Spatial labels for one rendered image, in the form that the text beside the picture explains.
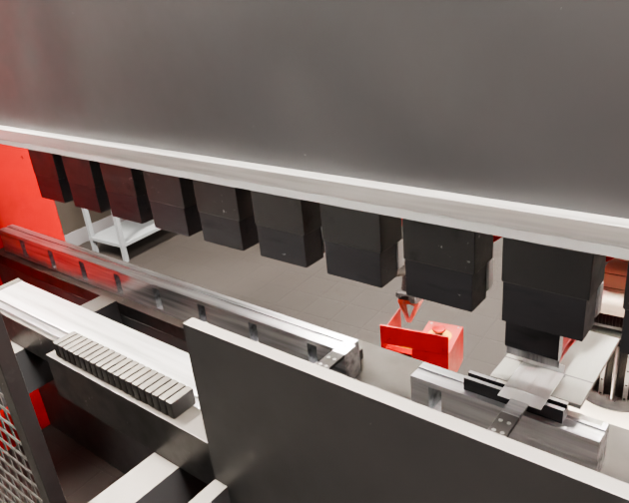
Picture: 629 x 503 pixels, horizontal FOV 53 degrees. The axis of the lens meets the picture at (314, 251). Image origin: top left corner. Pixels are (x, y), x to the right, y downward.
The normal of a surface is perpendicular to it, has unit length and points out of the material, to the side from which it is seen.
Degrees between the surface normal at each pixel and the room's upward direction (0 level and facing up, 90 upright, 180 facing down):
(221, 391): 90
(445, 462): 90
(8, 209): 90
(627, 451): 0
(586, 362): 0
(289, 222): 90
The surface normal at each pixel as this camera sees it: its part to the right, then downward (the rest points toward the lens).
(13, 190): 0.78, 0.19
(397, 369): -0.09, -0.91
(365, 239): -0.62, 0.38
